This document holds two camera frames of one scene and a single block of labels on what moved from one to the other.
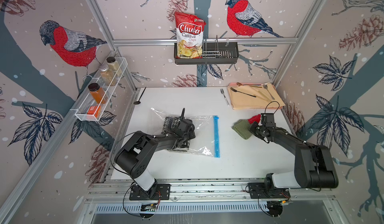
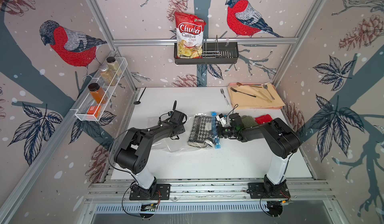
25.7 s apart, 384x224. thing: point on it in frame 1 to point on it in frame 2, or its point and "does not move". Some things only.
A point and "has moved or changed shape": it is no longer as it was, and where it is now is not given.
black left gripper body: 191,134 to 181,128
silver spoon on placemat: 265,86 does not move
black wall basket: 213,53 does not move
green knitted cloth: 243,127 has moved or changed shape
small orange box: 95,110 does not move
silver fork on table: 223,92 does not move
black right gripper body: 257,129 to 225,132
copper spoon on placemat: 239,84 does not move
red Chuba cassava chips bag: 189,33 does not move
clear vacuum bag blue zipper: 206,141 has moved or changed shape
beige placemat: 258,96 does not move
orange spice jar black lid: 97,93 does not move
